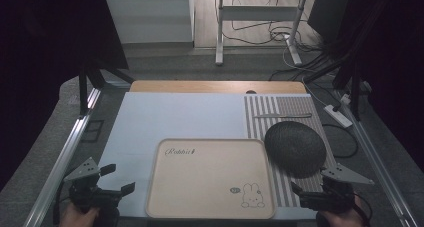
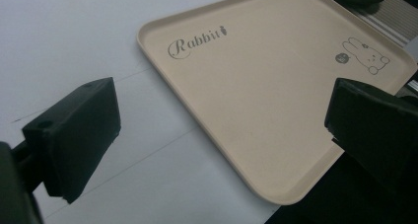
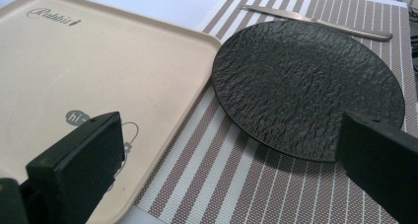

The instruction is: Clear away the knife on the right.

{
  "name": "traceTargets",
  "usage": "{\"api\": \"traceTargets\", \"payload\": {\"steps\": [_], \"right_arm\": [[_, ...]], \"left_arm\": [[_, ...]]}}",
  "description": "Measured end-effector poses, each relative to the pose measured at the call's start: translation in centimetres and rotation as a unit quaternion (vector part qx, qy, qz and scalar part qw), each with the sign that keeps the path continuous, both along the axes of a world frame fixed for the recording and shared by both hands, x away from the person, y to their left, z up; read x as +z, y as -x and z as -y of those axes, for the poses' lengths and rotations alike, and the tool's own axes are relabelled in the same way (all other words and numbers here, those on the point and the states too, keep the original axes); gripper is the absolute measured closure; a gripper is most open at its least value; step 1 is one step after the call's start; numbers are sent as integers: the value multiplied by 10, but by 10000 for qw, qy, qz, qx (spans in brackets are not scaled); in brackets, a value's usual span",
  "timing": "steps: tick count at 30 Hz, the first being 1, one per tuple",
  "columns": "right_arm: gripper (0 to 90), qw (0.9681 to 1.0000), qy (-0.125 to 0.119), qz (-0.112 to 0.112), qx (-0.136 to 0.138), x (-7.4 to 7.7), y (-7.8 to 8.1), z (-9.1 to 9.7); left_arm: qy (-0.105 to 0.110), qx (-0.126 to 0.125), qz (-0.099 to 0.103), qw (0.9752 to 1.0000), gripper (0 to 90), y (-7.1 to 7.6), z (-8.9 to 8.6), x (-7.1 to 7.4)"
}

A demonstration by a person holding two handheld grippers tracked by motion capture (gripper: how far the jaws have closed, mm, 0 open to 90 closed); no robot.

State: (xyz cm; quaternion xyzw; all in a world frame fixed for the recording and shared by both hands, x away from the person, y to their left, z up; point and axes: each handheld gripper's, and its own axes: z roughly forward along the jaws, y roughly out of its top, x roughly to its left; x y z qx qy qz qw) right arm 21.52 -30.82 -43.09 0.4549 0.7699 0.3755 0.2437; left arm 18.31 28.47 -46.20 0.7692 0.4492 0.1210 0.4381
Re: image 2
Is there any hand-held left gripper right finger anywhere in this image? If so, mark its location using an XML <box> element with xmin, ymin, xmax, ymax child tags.
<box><xmin>323</xmin><ymin>77</ymin><xmax>418</xmax><ymax>198</ymax></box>

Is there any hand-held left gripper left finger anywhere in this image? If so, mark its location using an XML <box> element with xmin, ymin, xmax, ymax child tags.
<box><xmin>13</xmin><ymin>77</ymin><xmax>122</xmax><ymax>204</ymax></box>

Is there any grey ribbed panel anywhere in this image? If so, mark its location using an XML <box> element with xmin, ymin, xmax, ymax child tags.
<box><xmin>353</xmin><ymin>0</ymin><xmax>418</xmax><ymax>48</ymax></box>

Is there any beige tray with rabbit print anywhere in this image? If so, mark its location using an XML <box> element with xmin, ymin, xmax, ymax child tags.
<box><xmin>136</xmin><ymin>0</ymin><xmax>418</xmax><ymax>206</ymax></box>

